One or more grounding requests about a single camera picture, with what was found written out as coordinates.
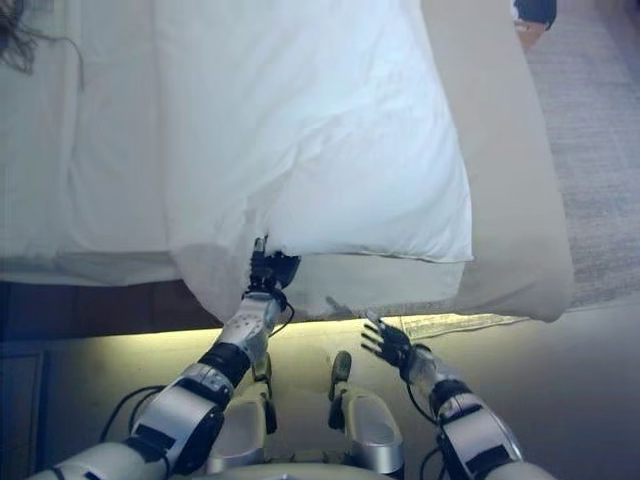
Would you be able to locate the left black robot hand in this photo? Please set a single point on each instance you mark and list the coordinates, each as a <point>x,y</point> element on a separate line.
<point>275,272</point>

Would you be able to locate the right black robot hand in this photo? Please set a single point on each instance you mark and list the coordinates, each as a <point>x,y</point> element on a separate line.
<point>392,347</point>

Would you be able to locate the white duvet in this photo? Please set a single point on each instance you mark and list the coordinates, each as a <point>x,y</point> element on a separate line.
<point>310,125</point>

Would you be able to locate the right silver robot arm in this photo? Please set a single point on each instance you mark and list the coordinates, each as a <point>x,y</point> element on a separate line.
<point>470,430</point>

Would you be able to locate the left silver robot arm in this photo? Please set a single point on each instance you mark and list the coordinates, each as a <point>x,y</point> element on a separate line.
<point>180,410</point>

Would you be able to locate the beige bed blanket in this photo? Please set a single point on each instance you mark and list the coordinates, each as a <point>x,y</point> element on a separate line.
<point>505,175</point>

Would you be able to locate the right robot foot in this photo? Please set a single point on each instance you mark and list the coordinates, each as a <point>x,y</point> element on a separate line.
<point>342,367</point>

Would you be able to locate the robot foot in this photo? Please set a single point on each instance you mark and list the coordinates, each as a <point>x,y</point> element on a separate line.
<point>261,367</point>
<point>342,367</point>

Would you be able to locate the right silver robot leg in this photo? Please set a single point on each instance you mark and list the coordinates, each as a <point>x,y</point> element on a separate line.
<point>370,425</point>

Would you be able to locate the silver robot leg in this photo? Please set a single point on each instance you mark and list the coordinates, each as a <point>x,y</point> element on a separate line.
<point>245,425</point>
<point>370,425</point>

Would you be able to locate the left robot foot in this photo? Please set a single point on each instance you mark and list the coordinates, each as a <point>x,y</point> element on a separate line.
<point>261,367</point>

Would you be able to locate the left silver robot leg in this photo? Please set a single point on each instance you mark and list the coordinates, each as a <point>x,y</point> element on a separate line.
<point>245,425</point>

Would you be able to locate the silver robot torso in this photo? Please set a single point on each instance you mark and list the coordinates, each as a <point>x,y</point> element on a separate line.
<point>295,470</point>

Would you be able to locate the black round object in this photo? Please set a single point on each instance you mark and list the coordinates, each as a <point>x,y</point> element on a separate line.
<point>535,10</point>

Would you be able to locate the brown bed frame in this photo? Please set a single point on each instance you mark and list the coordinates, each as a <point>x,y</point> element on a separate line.
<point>100,312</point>

